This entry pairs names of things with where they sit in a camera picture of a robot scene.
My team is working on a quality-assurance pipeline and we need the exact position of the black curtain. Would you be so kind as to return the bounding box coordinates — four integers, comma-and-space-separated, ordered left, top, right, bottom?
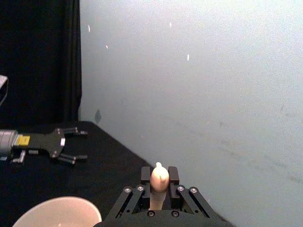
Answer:
0, 0, 82, 127

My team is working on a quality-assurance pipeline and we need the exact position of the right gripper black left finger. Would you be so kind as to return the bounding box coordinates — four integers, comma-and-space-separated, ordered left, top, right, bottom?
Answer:
105, 166, 152, 218

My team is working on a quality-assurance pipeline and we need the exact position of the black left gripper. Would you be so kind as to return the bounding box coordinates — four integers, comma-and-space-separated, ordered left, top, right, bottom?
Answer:
13, 127, 89, 166

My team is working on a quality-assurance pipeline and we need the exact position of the black table cloth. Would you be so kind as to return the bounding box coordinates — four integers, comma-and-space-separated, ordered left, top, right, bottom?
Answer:
0, 120, 235, 227

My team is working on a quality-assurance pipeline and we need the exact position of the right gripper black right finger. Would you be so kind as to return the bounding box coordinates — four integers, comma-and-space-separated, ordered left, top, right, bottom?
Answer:
167, 166, 214, 218

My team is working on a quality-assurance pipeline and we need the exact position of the small white plastic piece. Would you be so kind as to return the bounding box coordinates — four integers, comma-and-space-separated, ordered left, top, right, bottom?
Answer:
148, 162, 170, 211

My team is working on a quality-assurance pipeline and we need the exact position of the thin cable with silver plug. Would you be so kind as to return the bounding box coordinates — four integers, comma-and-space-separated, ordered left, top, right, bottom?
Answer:
10, 149, 38, 164

